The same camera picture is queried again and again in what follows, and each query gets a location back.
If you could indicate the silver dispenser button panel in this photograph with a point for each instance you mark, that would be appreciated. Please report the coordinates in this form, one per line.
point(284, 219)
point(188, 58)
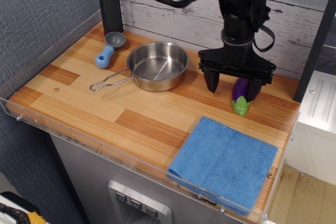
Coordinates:
point(132, 206)

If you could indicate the blue grey measuring scoop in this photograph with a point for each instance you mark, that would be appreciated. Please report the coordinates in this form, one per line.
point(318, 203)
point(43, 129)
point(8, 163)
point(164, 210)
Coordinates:
point(114, 41)

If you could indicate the black vertical post left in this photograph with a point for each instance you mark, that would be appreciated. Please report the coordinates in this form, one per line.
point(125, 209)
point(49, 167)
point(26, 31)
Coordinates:
point(111, 15)

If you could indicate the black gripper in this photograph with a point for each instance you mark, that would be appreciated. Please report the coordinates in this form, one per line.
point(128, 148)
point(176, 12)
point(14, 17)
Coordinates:
point(236, 58)

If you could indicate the clear acrylic table guard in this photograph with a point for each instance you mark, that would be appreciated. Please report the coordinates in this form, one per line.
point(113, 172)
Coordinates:
point(47, 64)

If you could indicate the purple toy eggplant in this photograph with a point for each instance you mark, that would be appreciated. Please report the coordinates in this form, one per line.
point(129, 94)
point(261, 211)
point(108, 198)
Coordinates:
point(239, 101)

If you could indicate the stainless steel pan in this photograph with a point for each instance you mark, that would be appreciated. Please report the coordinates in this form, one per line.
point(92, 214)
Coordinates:
point(155, 66)

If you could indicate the black vertical post right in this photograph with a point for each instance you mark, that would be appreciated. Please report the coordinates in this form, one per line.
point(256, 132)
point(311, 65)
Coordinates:
point(314, 54)

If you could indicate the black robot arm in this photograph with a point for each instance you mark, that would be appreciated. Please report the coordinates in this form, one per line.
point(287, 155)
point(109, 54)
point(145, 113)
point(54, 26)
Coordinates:
point(242, 20)

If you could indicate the blue microfiber cloth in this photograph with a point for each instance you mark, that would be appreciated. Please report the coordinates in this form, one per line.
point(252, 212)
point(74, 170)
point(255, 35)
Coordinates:
point(224, 165)

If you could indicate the white toy sink unit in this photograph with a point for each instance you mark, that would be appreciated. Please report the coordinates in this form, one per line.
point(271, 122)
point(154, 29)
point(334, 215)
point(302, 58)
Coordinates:
point(311, 149)

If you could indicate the black vertical post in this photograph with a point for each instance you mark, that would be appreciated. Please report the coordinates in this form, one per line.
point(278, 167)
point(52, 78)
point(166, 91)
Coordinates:
point(111, 15)
point(314, 54)

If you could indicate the grey toy fridge cabinet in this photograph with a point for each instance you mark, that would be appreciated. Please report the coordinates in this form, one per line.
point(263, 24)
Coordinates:
point(90, 174)

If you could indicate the yellow tape piece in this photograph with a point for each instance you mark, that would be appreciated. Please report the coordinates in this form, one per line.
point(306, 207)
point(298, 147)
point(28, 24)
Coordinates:
point(35, 218)

